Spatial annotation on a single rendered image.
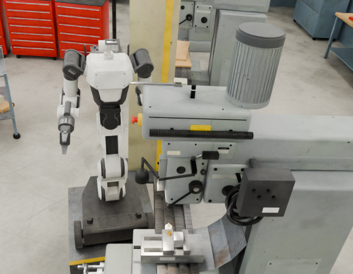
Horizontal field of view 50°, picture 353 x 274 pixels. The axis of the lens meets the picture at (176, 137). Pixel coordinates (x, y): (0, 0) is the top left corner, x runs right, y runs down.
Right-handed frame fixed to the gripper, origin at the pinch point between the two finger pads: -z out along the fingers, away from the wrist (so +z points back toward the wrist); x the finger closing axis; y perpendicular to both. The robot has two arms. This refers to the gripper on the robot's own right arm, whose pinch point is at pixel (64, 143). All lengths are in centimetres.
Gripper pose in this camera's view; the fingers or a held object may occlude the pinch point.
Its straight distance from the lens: 214.1
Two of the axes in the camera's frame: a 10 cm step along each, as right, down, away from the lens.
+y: 9.7, 0.6, 2.4
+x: 2.2, -6.5, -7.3
